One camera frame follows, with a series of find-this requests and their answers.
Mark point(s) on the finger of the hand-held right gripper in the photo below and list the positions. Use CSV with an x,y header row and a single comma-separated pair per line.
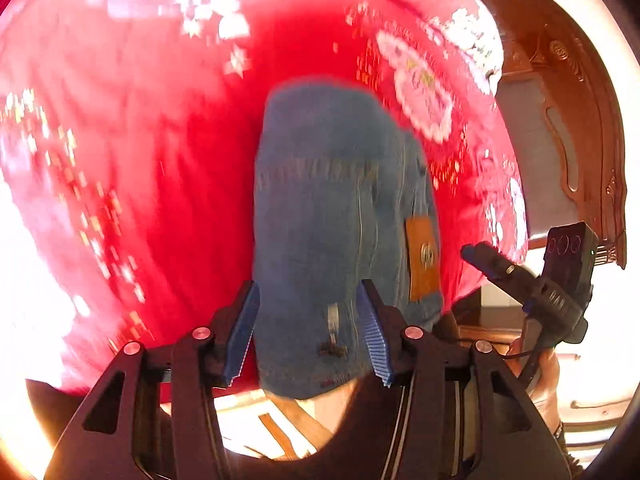
x,y
492,262

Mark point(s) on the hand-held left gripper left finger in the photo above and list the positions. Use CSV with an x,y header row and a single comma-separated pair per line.
x,y
245,330

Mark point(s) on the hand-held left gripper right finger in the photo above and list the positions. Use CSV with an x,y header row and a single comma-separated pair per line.
x,y
376,335

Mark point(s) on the blue denim pants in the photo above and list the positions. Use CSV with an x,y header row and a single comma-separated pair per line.
x,y
325,210

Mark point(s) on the person's right hand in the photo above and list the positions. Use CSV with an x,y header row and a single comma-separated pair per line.
x,y
545,385

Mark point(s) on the dark wooden bed headboard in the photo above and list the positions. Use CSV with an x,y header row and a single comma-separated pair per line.
x,y
590,100

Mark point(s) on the red rose printed blanket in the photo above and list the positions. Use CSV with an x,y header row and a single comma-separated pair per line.
x,y
150,135

